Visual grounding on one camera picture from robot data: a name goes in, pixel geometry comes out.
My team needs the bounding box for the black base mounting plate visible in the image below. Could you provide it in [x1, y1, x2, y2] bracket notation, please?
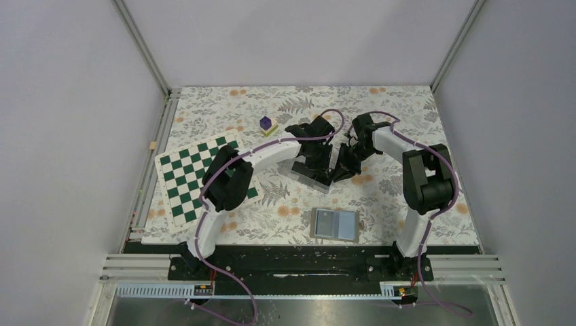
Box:
[168, 245, 434, 294]

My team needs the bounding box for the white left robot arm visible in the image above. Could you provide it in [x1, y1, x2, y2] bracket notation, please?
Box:
[179, 115, 345, 279]

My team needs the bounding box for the grey slotted cable duct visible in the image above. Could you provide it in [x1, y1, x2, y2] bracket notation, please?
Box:
[116, 283, 408, 300]

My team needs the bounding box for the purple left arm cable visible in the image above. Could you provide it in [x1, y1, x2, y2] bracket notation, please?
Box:
[184, 109, 346, 326]

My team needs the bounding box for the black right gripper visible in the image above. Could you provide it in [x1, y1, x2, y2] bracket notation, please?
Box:
[329, 143, 378, 183]

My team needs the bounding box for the green white chessboard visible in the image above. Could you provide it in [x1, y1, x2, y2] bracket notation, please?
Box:
[154, 129, 243, 233]

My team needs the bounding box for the grey card holder wallet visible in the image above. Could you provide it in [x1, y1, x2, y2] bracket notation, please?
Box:
[310, 208, 360, 243]

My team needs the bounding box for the clear acrylic card tray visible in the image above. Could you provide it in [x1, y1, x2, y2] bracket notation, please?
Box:
[278, 159, 333, 194]

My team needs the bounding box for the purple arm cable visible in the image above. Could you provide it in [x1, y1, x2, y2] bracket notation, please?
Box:
[184, 109, 346, 326]
[355, 110, 476, 319]

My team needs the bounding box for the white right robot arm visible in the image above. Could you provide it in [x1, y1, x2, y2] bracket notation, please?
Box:
[330, 113, 459, 280]

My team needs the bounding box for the purple yellow cube stack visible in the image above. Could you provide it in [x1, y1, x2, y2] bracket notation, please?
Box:
[259, 116, 278, 137]

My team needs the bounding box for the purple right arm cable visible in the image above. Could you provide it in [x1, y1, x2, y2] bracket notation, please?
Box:
[355, 110, 476, 319]

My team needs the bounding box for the floral table cloth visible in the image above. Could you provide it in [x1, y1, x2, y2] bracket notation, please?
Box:
[142, 85, 481, 247]

